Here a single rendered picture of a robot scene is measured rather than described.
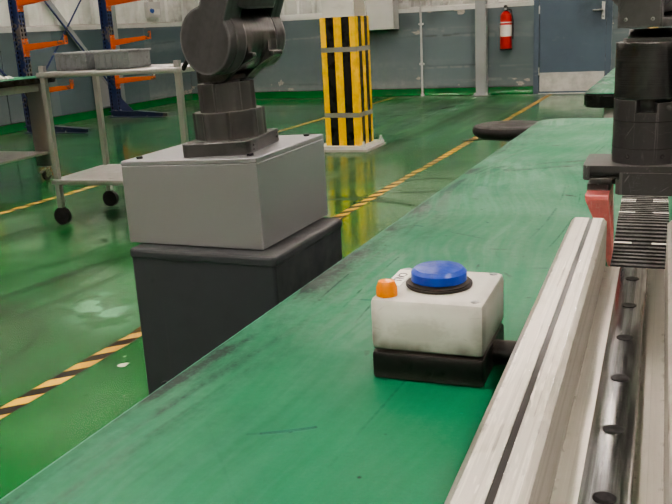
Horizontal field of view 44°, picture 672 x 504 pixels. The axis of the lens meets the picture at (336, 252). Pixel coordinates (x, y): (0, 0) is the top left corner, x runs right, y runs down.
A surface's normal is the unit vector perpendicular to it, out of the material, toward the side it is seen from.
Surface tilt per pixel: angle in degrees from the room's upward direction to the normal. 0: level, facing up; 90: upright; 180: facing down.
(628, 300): 0
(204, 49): 91
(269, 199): 90
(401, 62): 90
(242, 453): 0
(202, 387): 0
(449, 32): 90
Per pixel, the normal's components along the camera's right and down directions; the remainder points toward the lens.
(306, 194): 0.92, 0.06
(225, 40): -0.57, 0.26
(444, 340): -0.36, 0.26
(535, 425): -0.05, -0.96
